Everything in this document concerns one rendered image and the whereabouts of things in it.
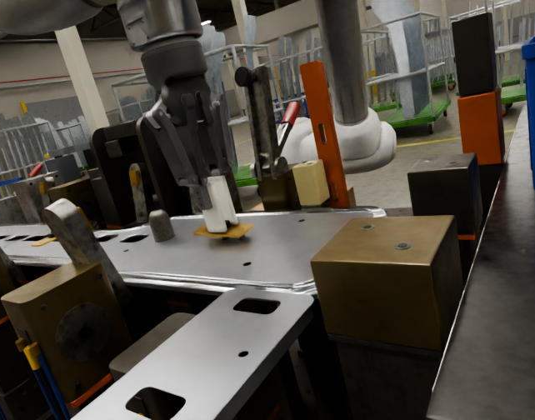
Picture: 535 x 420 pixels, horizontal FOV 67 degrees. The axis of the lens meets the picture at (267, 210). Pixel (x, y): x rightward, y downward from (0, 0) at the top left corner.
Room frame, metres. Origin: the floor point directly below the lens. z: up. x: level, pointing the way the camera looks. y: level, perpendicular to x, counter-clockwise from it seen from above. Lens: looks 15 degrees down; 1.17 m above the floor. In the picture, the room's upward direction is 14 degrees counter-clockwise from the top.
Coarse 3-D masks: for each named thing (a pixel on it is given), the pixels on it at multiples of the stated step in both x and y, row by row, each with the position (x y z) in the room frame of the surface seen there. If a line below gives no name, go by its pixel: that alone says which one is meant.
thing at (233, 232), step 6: (228, 222) 0.53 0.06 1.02; (198, 228) 0.55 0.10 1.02; (204, 228) 0.55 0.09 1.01; (228, 228) 0.53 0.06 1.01; (234, 228) 0.52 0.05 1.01; (240, 228) 0.52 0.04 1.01; (246, 228) 0.51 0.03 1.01; (198, 234) 0.53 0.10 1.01; (204, 234) 0.53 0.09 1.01; (210, 234) 0.52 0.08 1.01; (216, 234) 0.51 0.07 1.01; (222, 234) 0.51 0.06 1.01; (228, 234) 0.50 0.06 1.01; (234, 234) 0.50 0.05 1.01; (240, 234) 0.49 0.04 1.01
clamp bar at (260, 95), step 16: (240, 80) 0.63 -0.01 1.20; (256, 80) 0.66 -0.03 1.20; (256, 96) 0.66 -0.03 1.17; (256, 112) 0.66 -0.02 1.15; (272, 112) 0.65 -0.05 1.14; (256, 128) 0.65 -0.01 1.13; (272, 128) 0.64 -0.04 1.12; (256, 144) 0.65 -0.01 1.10; (272, 144) 0.63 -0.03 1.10; (256, 160) 0.65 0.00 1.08; (272, 160) 0.63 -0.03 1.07; (272, 176) 0.63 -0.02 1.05
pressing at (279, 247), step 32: (0, 224) 1.16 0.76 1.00; (32, 224) 1.03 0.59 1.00; (96, 224) 0.85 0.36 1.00; (192, 224) 0.65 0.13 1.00; (256, 224) 0.56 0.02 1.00; (288, 224) 0.52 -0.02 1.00; (320, 224) 0.49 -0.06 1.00; (32, 256) 0.71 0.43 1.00; (64, 256) 0.65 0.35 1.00; (128, 256) 0.56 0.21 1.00; (160, 256) 0.53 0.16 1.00; (192, 256) 0.49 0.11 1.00; (224, 256) 0.46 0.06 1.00; (256, 256) 0.44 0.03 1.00; (288, 256) 0.42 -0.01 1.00; (160, 288) 0.44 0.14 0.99; (192, 288) 0.41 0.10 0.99; (224, 288) 0.38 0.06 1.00; (256, 288) 0.36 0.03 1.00; (288, 288) 0.35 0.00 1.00
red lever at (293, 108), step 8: (296, 104) 0.73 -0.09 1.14; (288, 112) 0.72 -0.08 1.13; (296, 112) 0.72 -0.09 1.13; (288, 120) 0.70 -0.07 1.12; (280, 128) 0.70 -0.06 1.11; (288, 128) 0.70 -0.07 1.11; (280, 136) 0.68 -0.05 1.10; (280, 144) 0.67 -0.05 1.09; (280, 152) 0.66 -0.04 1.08; (264, 168) 0.64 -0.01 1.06
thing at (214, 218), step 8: (208, 184) 0.51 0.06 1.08; (208, 192) 0.51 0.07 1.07; (216, 192) 0.51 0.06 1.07; (216, 200) 0.51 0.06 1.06; (216, 208) 0.51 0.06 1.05; (208, 216) 0.52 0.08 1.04; (216, 216) 0.51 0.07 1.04; (208, 224) 0.52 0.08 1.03; (216, 224) 0.52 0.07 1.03; (224, 224) 0.51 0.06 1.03
